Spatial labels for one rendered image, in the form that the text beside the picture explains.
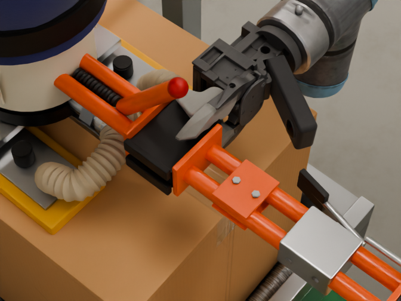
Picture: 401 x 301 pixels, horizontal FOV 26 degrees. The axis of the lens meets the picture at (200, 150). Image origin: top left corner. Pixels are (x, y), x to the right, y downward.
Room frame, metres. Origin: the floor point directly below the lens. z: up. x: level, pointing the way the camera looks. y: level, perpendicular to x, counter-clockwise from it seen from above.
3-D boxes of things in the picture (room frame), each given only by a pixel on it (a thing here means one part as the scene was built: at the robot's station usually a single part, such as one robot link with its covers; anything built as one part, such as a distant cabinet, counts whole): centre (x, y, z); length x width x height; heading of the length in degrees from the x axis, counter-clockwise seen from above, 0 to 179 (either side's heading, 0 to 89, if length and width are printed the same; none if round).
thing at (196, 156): (0.58, 0.03, 1.08); 0.10 x 0.08 x 0.06; 140
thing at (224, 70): (0.69, -0.06, 1.07); 0.12 x 0.09 x 0.08; 139
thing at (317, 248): (0.44, -0.13, 1.07); 0.07 x 0.07 x 0.04; 50
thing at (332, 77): (0.82, -0.18, 0.96); 0.12 x 0.09 x 0.12; 172
